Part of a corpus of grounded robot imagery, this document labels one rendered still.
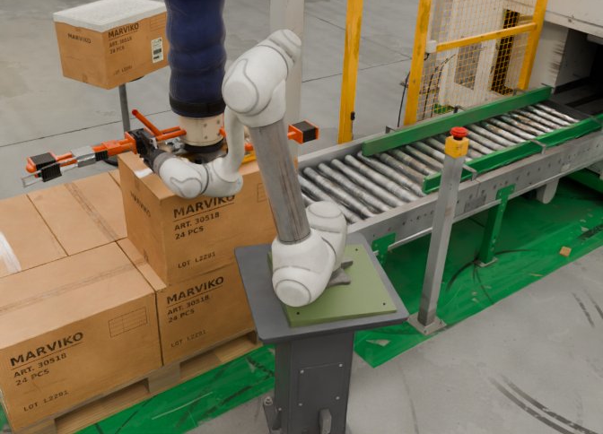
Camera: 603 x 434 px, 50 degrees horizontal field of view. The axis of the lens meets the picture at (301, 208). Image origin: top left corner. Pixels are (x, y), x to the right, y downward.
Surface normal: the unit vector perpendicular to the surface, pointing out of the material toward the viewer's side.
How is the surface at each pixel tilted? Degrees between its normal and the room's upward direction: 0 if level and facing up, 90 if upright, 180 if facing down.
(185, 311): 90
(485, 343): 0
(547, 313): 0
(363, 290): 4
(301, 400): 90
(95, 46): 90
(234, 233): 90
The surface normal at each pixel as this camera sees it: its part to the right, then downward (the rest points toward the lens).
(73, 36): -0.52, 0.44
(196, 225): 0.57, 0.45
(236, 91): -0.32, 0.43
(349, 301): 0.09, -0.83
